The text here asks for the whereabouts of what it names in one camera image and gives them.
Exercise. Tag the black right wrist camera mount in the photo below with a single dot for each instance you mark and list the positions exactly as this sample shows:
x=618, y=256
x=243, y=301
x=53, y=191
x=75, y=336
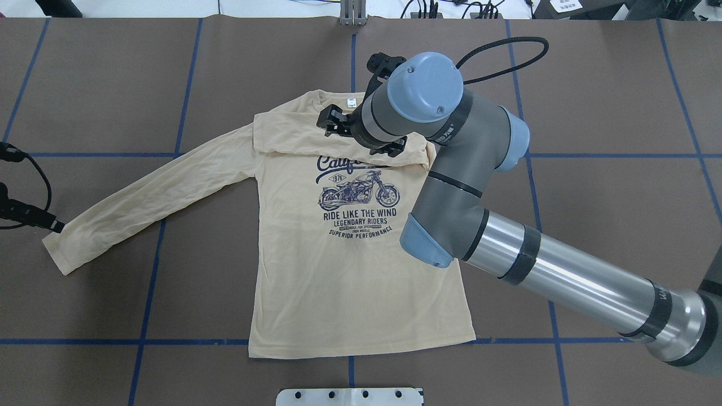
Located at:
x=381, y=67

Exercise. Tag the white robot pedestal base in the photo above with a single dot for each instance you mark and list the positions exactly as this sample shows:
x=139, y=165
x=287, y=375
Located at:
x=352, y=396

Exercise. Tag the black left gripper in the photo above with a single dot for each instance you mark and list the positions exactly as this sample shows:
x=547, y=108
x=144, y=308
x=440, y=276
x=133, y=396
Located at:
x=32, y=214

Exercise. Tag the beige long-sleeve printed shirt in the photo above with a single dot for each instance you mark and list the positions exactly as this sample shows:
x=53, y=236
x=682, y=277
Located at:
x=332, y=277

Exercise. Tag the silver grey blue right arm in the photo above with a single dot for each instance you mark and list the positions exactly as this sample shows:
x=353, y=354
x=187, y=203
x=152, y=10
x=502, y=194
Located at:
x=452, y=217

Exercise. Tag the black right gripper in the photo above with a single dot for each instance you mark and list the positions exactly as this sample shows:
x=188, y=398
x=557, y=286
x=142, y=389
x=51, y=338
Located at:
x=336, y=122

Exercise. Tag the aluminium frame post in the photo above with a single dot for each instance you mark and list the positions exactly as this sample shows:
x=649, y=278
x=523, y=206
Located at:
x=353, y=13

